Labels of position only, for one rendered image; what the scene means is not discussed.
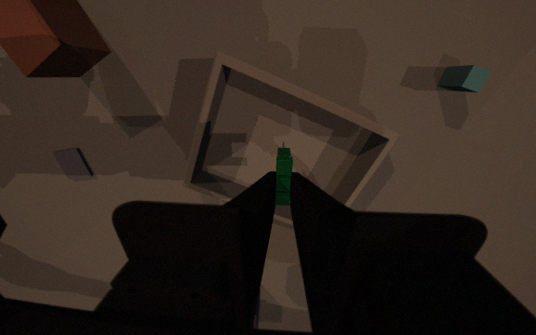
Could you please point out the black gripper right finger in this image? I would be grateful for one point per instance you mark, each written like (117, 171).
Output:
(333, 238)

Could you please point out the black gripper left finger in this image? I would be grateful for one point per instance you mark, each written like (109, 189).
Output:
(237, 232)

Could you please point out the reddish-brown block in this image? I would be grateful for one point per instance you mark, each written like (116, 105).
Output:
(50, 38)

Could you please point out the brown shallow square tray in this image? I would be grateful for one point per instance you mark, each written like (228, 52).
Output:
(248, 113)

